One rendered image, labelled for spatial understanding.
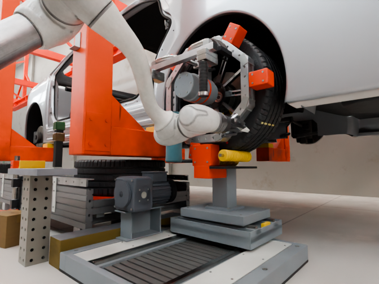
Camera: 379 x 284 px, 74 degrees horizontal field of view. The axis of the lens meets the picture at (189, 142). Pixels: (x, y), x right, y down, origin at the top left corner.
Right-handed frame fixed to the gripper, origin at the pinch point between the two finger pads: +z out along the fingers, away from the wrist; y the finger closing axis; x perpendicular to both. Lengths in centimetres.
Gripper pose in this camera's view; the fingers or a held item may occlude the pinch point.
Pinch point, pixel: (243, 128)
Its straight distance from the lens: 122.8
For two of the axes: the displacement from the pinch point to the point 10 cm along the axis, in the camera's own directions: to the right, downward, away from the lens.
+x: -5.3, -6.6, 5.3
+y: 5.3, -7.5, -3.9
